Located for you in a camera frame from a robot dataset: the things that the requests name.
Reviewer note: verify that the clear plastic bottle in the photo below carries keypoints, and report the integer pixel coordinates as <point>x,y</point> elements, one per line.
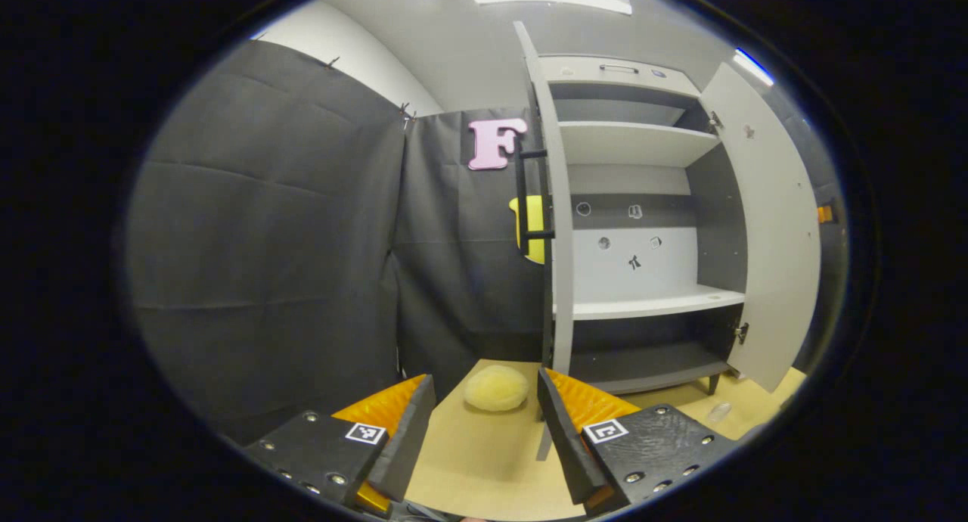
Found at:
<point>719,411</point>

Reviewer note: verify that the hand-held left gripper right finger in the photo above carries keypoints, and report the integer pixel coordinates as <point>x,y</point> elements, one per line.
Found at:
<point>560,439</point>

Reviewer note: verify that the grey cabinet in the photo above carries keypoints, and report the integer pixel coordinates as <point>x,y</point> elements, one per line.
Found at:
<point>715,204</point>

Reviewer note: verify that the small ceiling light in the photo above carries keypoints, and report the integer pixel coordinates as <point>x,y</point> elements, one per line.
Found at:
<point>754,66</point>

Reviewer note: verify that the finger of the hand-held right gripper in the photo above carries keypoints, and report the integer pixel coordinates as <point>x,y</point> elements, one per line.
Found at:
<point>824,214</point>

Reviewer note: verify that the black backdrop cloth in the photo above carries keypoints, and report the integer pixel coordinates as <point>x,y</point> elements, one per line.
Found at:
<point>454,280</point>

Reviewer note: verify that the grey cabinet drawer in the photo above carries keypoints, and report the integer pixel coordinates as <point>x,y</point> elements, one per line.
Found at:
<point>575,83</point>

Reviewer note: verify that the white cabinet shelf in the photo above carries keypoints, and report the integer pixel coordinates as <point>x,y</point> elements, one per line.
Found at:
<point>643,308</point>
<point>628,144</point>

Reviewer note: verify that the round yellow coaster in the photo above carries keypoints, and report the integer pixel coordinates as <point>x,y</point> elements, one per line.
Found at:
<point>495,388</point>

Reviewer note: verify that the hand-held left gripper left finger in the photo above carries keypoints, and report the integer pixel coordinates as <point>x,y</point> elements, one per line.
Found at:
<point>412,439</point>

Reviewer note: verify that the grey cabinet door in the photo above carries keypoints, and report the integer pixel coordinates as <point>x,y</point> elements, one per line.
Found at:
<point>779,227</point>
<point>561,242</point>

